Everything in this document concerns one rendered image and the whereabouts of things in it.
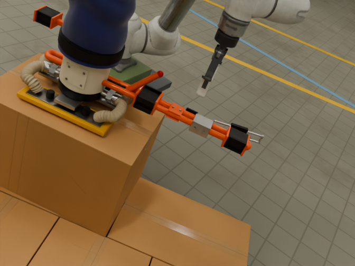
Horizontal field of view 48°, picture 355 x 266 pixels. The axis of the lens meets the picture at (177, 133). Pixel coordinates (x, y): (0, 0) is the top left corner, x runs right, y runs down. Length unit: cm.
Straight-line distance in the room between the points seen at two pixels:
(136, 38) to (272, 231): 161
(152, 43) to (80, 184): 91
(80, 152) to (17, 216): 39
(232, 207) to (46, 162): 164
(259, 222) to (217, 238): 107
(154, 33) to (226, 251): 111
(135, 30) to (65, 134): 83
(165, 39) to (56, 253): 114
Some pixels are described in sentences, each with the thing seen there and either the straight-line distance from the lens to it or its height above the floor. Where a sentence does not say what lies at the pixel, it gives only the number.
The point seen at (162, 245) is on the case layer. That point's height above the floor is 54.
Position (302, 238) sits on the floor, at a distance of 301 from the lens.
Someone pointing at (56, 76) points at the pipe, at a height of 102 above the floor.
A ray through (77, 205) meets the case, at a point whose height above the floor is 64.
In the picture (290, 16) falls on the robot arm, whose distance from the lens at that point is 133.
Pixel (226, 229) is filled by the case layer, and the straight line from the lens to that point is 190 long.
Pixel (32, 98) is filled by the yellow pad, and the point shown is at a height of 97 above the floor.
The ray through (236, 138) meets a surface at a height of 111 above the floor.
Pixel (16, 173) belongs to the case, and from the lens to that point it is 166.
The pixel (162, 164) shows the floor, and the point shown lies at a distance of 290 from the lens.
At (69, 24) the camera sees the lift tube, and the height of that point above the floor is 127.
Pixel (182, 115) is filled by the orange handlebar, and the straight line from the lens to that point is 146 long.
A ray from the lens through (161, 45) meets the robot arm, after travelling 212.
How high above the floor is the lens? 184
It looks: 35 degrees down
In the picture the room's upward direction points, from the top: 24 degrees clockwise
